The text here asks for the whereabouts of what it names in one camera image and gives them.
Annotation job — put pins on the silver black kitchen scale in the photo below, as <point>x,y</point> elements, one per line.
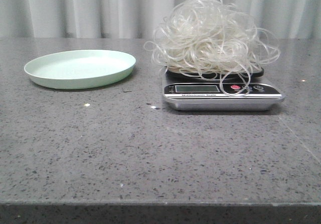
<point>192,93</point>

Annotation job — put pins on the light green round plate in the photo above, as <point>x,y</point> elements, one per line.
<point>80,69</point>

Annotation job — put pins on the translucent white vermicelli bundle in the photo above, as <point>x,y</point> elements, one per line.
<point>210,39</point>

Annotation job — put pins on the white pleated curtain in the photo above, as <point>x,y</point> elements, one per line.
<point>138,18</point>

